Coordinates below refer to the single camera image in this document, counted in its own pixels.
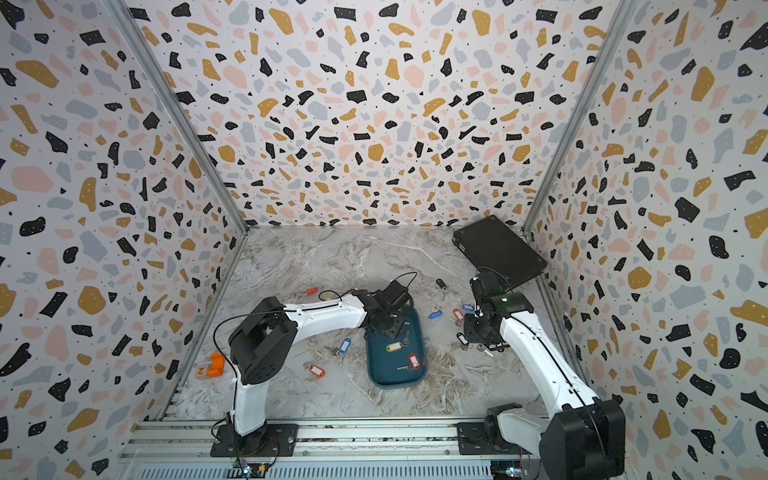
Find right aluminium corner post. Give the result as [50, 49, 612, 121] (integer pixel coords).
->
[521, 0, 638, 237]

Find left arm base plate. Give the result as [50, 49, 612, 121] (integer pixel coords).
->
[210, 422, 299, 458]

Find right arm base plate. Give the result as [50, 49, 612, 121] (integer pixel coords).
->
[456, 422, 522, 455]

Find orange object on table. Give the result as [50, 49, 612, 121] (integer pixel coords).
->
[195, 352, 226, 380]

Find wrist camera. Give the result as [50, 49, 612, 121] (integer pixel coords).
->
[377, 280, 413, 315]
[470, 269, 511, 310]

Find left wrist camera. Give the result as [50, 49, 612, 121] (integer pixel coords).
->
[377, 280, 413, 315]

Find left aluminium corner post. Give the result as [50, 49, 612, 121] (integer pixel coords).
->
[103, 0, 248, 235]

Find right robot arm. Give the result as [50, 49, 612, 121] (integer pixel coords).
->
[464, 290, 626, 479]

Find black laptop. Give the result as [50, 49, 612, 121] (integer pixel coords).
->
[452, 215, 547, 288]

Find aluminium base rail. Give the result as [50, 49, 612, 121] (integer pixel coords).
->
[117, 416, 547, 479]

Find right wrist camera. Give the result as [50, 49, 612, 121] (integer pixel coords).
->
[470, 269, 511, 310]

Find aluminium corner post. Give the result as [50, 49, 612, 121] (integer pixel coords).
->
[103, 0, 248, 235]
[521, 0, 638, 237]

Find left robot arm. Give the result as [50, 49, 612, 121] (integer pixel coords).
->
[228, 280, 413, 437]

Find teal storage box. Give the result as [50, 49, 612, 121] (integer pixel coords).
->
[366, 307, 428, 390]

